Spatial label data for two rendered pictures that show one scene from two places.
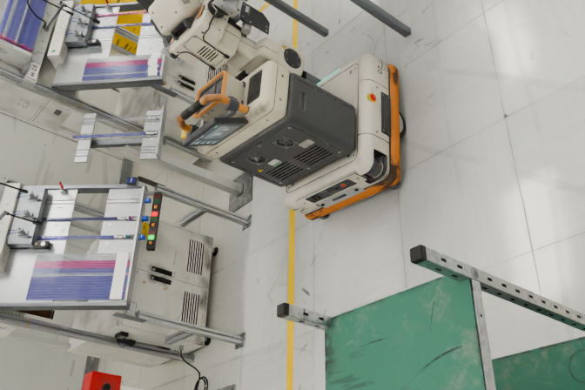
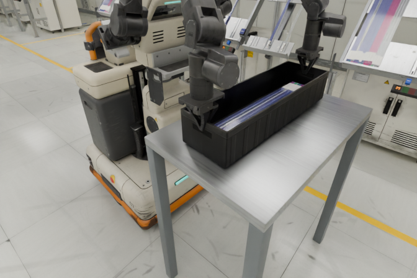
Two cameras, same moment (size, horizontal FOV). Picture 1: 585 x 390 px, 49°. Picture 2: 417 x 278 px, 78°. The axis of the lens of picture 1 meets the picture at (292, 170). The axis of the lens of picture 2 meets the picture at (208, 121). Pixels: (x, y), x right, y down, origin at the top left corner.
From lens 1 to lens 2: 324 cm
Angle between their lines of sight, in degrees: 65
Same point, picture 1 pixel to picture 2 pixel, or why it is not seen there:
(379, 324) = not seen: outside the picture
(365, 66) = (132, 190)
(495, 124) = (18, 233)
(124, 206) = (231, 28)
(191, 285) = not seen: hidden behind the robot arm
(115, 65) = (383, 22)
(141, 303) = not seen: hidden behind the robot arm
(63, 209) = not seen: outside the picture
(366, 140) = (94, 156)
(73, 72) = not seen: outside the picture
